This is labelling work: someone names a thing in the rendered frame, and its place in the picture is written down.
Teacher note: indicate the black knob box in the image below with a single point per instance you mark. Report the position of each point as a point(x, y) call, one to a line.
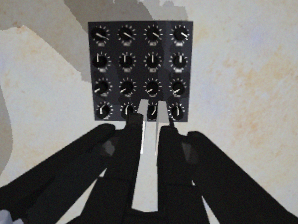
point(150, 67)

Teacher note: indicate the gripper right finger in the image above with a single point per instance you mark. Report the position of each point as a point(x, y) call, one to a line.
point(232, 195)

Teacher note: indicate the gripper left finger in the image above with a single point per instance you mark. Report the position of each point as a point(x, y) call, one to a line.
point(43, 194)

